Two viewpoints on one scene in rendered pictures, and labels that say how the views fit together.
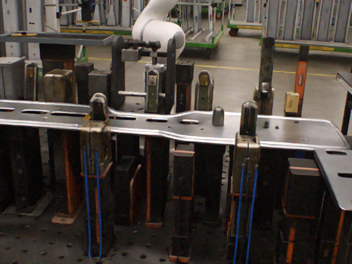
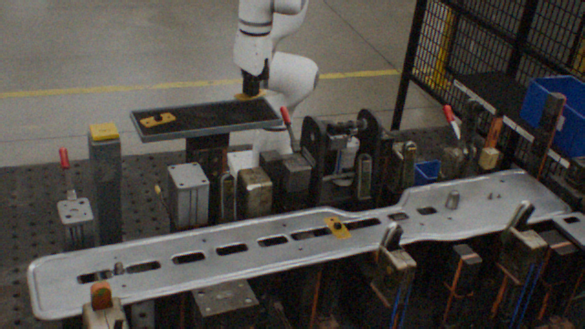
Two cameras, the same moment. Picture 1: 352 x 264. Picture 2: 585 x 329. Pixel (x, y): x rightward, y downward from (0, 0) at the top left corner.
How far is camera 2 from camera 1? 1.26 m
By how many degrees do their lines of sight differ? 32
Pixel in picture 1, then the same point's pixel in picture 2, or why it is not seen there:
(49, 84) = (256, 196)
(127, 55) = (336, 143)
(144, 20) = not seen: hidden behind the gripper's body
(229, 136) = (481, 223)
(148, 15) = not seen: hidden behind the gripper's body
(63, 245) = not seen: outside the picture
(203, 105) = (409, 178)
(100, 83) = (303, 177)
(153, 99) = (366, 185)
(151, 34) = (284, 77)
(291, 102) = (491, 160)
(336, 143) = (559, 206)
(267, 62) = (470, 124)
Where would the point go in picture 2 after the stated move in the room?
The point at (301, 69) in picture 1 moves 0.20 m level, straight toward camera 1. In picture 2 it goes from (496, 125) to (535, 164)
